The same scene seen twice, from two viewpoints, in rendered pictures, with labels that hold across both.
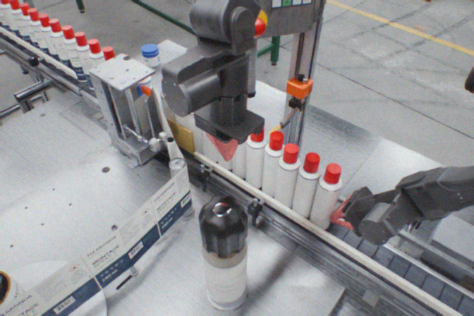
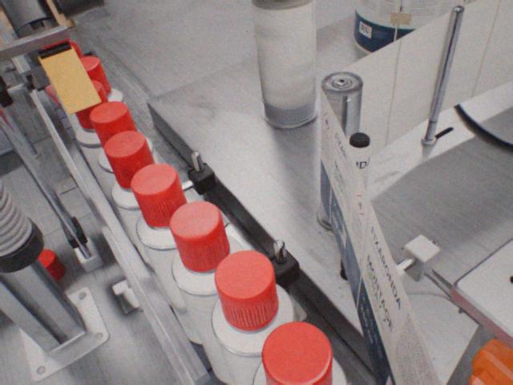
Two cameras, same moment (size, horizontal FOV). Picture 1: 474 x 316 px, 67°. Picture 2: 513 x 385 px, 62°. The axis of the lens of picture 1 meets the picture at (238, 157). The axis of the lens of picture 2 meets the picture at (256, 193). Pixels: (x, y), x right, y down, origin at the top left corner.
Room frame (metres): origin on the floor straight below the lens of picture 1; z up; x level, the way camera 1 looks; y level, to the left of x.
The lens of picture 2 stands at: (0.89, 0.18, 1.28)
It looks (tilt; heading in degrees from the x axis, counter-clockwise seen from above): 45 degrees down; 203
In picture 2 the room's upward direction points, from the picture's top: 8 degrees counter-clockwise
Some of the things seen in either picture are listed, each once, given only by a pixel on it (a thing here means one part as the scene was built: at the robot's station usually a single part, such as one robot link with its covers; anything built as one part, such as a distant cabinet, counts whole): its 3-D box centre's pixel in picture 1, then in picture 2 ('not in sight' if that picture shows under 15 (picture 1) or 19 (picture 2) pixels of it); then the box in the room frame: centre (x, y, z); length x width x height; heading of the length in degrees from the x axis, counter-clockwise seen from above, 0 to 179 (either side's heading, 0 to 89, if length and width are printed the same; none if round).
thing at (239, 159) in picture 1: (241, 147); (159, 228); (0.68, -0.01, 0.98); 0.05 x 0.05 x 0.20
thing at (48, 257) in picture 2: not in sight; (46, 266); (0.68, -0.22, 0.85); 0.03 x 0.03 x 0.03
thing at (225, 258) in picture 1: (225, 255); (284, 20); (0.34, 0.02, 1.03); 0.09 x 0.09 x 0.30
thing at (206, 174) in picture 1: (208, 175); (269, 284); (0.66, 0.08, 0.89); 0.06 x 0.03 x 0.12; 141
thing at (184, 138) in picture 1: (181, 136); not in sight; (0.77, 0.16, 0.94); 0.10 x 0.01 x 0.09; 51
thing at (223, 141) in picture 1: (223, 136); not in sight; (0.46, 0.03, 1.23); 0.07 x 0.07 x 0.09; 50
